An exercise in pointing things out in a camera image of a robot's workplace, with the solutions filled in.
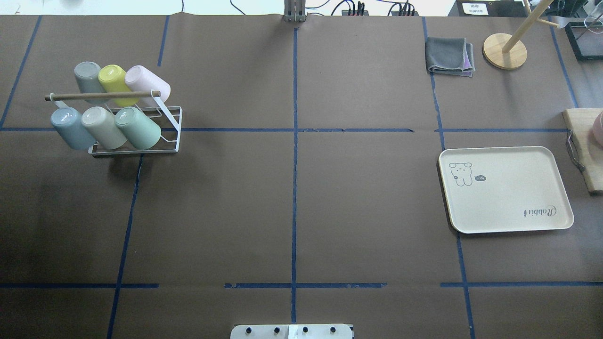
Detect mint green cup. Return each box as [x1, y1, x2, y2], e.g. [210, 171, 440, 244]
[115, 106, 161, 150]

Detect pink cup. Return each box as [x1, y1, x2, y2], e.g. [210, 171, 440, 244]
[124, 65, 171, 103]

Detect beige cup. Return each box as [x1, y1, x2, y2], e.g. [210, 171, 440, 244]
[81, 106, 127, 150]

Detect yellow cup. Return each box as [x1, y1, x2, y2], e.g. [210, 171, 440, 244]
[98, 65, 139, 107]

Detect cream rabbit tray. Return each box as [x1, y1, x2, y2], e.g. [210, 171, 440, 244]
[439, 146, 574, 234]

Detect grey cup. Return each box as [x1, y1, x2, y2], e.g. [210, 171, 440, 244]
[73, 61, 106, 94]

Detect blue cup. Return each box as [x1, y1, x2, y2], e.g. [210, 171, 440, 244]
[51, 107, 96, 150]

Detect black power strip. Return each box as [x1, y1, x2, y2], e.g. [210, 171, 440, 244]
[341, 0, 370, 16]

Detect grey folded cloth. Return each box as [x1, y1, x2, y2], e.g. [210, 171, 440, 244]
[425, 37, 476, 77]

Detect wooden stand with round base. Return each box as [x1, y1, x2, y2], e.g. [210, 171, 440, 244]
[482, 0, 561, 70]

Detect wooden cutting board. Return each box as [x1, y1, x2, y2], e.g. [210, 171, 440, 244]
[562, 108, 603, 194]

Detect small pink bowl on board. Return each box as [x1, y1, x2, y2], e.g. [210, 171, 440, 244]
[592, 111, 603, 147]

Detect black framed box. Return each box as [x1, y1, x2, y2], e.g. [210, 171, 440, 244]
[565, 21, 603, 61]

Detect white wire cup rack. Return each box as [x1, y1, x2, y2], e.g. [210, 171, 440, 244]
[45, 91, 182, 157]

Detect aluminium frame post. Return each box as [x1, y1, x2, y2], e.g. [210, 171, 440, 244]
[284, 0, 307, 22]

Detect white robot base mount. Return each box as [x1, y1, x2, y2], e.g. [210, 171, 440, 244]
[230, 323, 355, 339]

